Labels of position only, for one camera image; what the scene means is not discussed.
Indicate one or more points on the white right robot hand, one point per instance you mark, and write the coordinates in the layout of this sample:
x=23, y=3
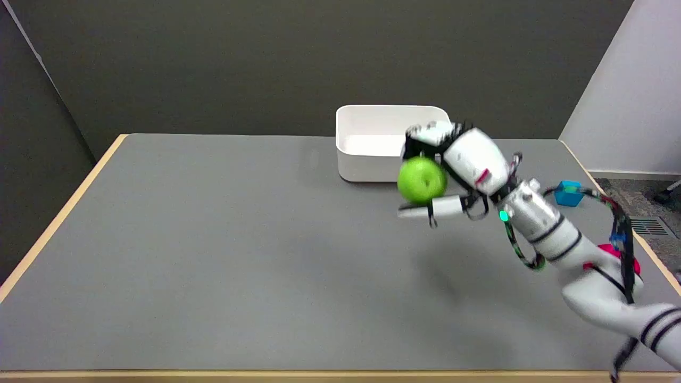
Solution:
x=475, y=157

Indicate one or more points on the green apple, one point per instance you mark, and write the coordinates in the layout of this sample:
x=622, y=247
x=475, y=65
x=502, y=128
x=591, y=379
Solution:
x=422, y=180

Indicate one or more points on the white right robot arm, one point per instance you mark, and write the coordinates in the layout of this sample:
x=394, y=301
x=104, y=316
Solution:
x=580, y=255

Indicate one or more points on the white plastic box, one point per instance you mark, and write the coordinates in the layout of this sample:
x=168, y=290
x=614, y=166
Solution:
x=372, y=143

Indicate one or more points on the blue cube block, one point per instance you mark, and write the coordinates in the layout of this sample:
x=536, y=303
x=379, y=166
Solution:
x=568, y=193

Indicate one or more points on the red round object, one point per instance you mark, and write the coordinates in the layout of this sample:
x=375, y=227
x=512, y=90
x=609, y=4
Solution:
x=617, y=256

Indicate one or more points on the black floor vent grille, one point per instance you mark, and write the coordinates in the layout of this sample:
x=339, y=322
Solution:
x=648, y=227

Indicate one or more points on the black chair base leg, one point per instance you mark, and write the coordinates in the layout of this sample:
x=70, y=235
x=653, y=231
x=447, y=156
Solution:
x=668, y=192

